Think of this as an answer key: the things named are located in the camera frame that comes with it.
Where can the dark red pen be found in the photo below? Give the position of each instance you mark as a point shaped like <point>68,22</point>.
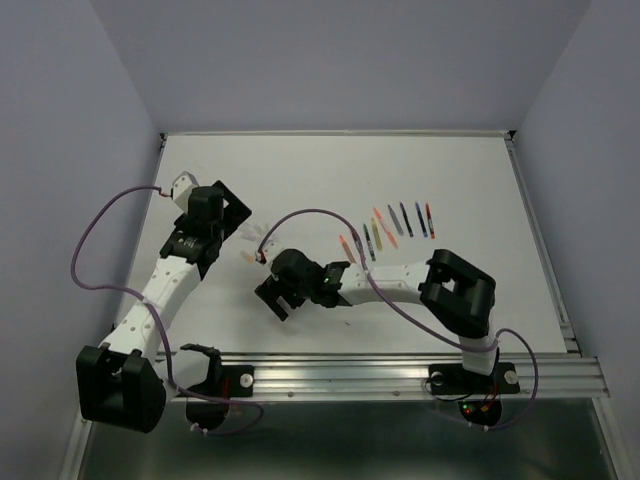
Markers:
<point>359,246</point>

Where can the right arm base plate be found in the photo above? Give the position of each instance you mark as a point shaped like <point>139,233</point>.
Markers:
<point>451,379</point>

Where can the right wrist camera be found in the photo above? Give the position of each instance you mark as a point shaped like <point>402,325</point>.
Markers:
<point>268,252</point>

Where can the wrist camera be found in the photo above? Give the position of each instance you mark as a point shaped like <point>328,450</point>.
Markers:
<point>181,189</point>
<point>268,252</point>

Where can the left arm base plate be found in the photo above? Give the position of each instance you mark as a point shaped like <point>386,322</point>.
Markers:
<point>202,370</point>

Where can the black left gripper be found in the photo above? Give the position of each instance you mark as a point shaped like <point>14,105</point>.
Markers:
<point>234,212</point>

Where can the blue pen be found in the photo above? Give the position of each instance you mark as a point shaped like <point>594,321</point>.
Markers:
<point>421,219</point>

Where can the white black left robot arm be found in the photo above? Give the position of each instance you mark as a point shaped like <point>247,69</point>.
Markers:
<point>129,378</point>

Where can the green pen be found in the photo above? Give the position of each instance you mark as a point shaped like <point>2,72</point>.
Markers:
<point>369,243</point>

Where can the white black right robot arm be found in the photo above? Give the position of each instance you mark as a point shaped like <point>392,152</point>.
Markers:
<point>459,295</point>

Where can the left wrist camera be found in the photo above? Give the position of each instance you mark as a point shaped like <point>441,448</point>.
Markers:
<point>181,189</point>

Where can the yellow highlighter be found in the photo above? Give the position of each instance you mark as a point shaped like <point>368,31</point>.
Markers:
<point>376,235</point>

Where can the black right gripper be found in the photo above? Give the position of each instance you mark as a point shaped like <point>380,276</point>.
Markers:
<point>271,288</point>

